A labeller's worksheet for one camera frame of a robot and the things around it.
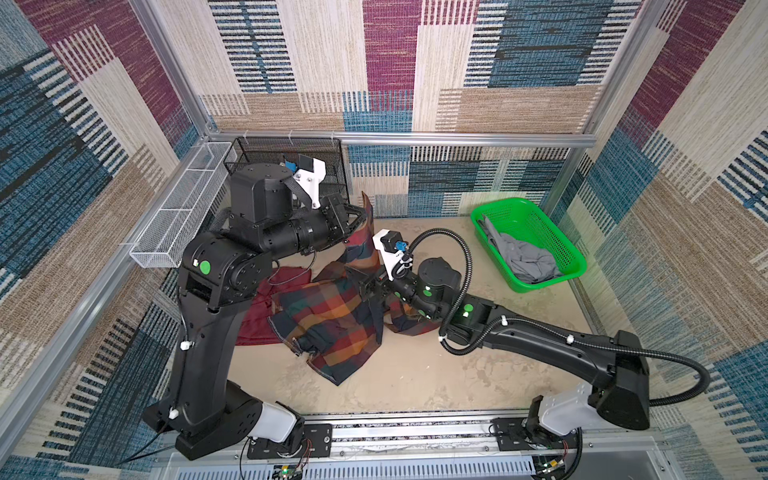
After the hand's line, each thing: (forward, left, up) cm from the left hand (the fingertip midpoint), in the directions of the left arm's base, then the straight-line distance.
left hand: (371, 207), depth 51 cm
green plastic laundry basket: (+45, -56, -48) cm, 87 cm away
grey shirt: (+20, -49, -43) cm, 68 cm away
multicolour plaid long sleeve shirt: (+1, +13, -48) cm, 50 cm away
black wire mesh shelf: (+51, +39, -21) cm, 67 cm away
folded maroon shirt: (+3, +37, -51) cm, 63 cm away
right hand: (+2, +2, -16) cm, 17 cm away
